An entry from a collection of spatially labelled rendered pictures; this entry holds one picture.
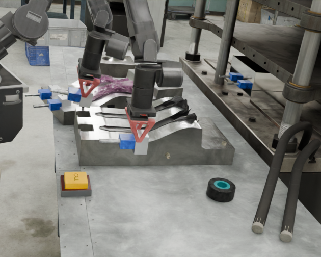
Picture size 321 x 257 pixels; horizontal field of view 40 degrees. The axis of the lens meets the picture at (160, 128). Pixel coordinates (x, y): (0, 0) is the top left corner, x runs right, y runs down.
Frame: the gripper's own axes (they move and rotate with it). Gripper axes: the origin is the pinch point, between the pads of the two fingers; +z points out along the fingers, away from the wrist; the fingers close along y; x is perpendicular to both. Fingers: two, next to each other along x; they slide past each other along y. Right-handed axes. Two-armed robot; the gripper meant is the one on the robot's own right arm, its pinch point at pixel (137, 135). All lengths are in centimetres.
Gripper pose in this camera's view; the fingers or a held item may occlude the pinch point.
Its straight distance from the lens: 123.4
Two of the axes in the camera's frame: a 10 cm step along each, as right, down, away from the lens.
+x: -9.6, -0.3, -2.7
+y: -2.4, -4.2, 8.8
